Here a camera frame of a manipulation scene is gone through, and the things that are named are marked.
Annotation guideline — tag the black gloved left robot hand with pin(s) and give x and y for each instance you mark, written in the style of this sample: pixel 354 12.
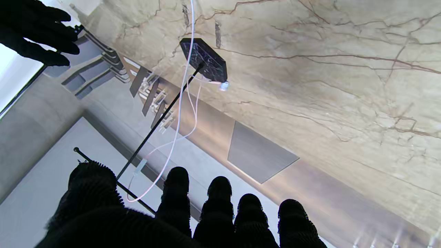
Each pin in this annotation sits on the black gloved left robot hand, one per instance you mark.
pixel 96 224

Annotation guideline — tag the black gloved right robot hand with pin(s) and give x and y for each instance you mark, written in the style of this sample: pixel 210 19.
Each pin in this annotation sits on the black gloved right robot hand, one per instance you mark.
pixel 27 27

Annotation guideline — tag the black T-shaped earphone rack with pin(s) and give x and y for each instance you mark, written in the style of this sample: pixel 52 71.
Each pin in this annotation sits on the black T-shaped earphone rack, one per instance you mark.
pixel 206 58

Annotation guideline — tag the printed conference room backdrop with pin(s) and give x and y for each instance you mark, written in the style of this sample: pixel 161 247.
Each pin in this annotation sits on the printed conference room backdrop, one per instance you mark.
pixel 51 193

